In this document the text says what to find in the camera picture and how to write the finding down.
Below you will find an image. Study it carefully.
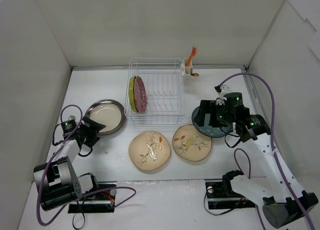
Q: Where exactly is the brown rimmed cream plate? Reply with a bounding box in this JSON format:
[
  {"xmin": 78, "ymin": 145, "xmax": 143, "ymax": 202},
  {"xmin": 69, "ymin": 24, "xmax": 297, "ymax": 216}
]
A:
[{"xmin": 85, "ymin": 99, "xmax": 126, "ymax": 135}]

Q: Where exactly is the pink polka dot plate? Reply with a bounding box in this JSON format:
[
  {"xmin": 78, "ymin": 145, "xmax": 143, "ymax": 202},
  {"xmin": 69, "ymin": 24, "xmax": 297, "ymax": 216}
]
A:
[{"xmin": 133, "ymin": 76, "xmax": 147, "ymax": 113}]

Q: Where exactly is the green polka dot plate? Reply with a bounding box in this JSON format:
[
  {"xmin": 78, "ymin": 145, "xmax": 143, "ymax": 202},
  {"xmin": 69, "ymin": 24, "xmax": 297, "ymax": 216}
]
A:
[{"xmin": 128, "ymin": 76, "xmax": 138, "ymax": 113}]

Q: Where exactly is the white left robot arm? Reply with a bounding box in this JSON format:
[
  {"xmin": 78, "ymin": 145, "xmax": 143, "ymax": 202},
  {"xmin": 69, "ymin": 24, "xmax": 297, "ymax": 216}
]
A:
[{"xmin": 33, "ymin": 117, "xmax": 106, "ymax": 211}]

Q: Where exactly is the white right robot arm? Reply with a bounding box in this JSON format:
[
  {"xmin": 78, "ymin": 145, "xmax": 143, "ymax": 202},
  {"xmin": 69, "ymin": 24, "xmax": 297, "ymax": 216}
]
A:
[{"xmin": 192, "ymin": 92, "xmax": 319, "ymax": 228}]

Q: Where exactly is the dark teal plate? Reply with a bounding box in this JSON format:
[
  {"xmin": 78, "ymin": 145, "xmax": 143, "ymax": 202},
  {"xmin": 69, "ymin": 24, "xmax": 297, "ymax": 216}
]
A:
[{"xmin": 191, "ymin": 106, "xmax": 231, "ymax": 138}]

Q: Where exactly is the beige bird plate right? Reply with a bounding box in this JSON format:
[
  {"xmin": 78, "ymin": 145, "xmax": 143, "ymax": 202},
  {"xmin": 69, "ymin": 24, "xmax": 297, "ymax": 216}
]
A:
[{"xmin": 172, "ymin": 124, "xmax": 212, "ymax": 162}]

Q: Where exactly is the beige bird plate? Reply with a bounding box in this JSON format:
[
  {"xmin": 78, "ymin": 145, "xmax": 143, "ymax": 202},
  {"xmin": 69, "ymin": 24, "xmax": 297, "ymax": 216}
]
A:
[
  {"xmin": 172, "ymin": 124, "xmax": 212, "ymax": 162},
  {"xmin": 128, "ymin": 131, "xmax": 171, "ymax": 171}
]

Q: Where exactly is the white cutlery holder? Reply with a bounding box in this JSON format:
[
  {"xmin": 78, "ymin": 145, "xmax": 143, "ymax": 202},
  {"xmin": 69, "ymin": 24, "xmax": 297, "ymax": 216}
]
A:
[{"xmin": 182, "ymin": 58, "xmax": 193, "ymax": 81}]

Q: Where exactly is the orange plastic fork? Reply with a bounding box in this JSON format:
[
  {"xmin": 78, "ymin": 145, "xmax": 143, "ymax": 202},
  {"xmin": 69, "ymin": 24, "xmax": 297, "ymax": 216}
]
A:
[{"xmin": 185, "ymin": 47, "xmax": 197, "ymax": 67}]

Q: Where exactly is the beige bird plate left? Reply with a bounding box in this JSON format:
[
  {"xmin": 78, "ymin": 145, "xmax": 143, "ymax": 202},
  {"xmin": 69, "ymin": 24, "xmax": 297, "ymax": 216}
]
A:
[{"xmin": 128, "ymin": 131, "xmax": 171, "ymax": 171}]

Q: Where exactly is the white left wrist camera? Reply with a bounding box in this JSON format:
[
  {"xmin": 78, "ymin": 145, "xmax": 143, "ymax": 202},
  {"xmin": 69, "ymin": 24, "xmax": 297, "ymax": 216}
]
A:
[{"xmin": 67, "ymin": 115, "xmax": 76, "ymax": 121}]

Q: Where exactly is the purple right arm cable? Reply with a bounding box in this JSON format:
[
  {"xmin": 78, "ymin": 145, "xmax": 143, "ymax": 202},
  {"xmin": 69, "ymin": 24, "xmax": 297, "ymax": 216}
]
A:
[{"xmin": 219, "ymin": 73, "xmax": 316, "ymax": 230}]

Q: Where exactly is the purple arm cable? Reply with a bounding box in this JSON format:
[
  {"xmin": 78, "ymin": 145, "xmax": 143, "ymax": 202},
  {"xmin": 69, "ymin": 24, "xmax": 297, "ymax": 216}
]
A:
[
  {"xmin": 36, "ymin": 104, "xmax": 137, "ymax": 226},
  {"xmin": 219, "ymin": 73, "xmax": 316, "ymax": 230}
]

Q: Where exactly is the white wire dish rack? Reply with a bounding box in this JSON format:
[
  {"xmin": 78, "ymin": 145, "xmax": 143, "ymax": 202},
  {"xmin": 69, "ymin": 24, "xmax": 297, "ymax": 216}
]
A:
[{"xmin": 124, "ymin": 57, "xmax": 185, "ymax": 125}]

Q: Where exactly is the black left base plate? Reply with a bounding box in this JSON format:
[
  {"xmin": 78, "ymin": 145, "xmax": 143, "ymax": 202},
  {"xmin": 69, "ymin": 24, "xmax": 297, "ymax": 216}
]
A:
[{"xmin": 67, "ymin": 191, "xmax": 116, "ymax": 214}]

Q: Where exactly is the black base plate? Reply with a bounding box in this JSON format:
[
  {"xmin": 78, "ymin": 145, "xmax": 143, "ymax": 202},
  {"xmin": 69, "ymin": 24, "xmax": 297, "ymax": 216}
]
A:
[
  {"xmin": 67, "ymin": 191, "xmax": 116, "ymax": 214},
  {"xmin": 205, "ymin": 180, "xmax": 255, "ymax": 212}
]

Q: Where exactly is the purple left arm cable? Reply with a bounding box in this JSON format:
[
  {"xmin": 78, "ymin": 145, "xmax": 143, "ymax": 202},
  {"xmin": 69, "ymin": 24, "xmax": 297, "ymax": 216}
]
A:
[{"xmin": 36, "ymin": 104, "xmax": 137, "ymax": 226}]

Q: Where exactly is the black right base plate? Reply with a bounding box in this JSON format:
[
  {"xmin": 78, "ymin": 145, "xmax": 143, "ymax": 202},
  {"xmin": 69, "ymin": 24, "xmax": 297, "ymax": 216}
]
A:
[{"xmin": 205, "ymin": 180, "xmax": 255, "ymax": 212}]

